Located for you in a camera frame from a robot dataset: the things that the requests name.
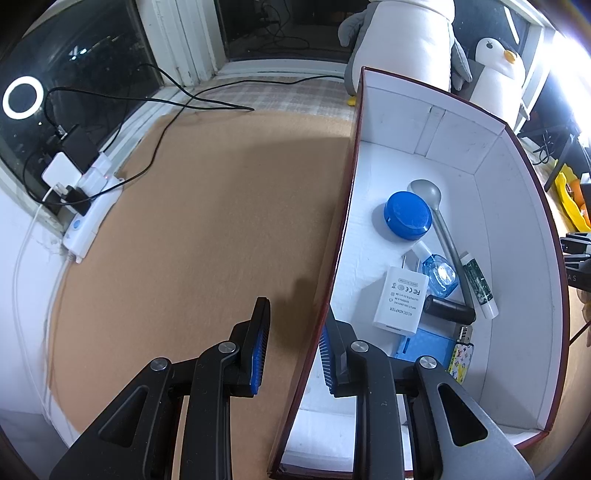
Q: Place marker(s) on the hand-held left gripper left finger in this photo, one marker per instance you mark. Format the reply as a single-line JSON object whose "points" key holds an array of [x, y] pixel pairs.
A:
{"points": [[258, 364]]}

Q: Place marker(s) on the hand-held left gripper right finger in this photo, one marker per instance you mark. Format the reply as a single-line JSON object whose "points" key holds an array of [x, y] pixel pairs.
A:
{"points": [[327, 364]]}

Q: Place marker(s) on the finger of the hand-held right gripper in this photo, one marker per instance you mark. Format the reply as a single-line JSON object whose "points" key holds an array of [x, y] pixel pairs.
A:
{"points": [[575, 243]]}

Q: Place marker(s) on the white wall adapter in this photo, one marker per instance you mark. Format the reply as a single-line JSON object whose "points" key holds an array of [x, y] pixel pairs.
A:
{"points": [[401, 300]]}

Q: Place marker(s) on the blue phone stand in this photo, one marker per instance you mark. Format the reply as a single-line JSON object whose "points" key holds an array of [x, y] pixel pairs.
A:
{"points": [[427, 346]]}

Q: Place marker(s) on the green white lip balm tube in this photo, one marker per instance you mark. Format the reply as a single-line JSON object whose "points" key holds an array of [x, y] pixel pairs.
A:
{"points": [[478, 286]]}

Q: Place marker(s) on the patterned lighter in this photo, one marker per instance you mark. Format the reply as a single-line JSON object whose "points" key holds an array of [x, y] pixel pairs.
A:
{"points": [[461, 362]]}

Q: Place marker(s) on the black tube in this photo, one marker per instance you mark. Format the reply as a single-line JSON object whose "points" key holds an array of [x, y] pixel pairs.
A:
{"points": [[450, 309]]}

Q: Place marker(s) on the clear blue small bottle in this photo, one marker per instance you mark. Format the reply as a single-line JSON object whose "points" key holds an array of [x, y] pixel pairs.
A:
{"points": [[441, 274]]}

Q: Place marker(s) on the grey spoon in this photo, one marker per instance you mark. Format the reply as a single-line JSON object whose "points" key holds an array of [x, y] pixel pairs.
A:
{"points": [[427, 191]]}

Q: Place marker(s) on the blue round lid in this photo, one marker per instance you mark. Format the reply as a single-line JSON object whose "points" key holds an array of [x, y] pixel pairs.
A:
{"points": [[408, 214]]}

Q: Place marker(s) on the white cardboard box red rim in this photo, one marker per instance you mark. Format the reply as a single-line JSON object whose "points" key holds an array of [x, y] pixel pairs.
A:
{"points": [[392, 161]]}

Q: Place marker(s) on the person's right hand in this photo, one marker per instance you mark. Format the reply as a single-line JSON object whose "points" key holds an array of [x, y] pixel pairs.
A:
{"points": [[587, 316]]}

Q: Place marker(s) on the yellow fruit bowl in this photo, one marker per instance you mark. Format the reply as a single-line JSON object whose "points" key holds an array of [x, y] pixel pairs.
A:
{"points": [[572, 212]]}

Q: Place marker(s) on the small penguin plush toy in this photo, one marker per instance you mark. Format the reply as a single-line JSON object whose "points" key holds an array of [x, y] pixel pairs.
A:
{"points": [[498, 87]]}

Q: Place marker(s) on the white power strip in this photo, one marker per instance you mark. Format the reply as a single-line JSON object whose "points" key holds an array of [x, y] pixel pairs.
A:
{"points": [[90, 221]]}

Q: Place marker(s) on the black plug adapter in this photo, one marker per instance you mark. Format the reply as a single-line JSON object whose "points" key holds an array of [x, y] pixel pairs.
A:
{"points": [[74, 196]]}

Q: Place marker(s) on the large penguin plush toy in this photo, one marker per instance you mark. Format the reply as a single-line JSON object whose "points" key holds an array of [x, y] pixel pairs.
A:
{"points": [[406, 41]]}

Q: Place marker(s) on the plaid cloth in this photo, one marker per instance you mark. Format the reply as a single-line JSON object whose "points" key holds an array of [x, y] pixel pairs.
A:
{"points": [[286, 99]]}

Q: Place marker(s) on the white charger block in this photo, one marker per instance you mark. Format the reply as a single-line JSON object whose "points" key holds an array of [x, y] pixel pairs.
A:
{"points": [[57, 170]]}

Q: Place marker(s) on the black charger block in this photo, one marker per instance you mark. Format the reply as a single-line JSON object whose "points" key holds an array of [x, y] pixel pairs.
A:
{"points": [[78, 143]]}

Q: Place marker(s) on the white window frame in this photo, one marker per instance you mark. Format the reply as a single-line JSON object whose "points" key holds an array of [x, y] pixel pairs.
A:
{"points": [[180, 41]]}

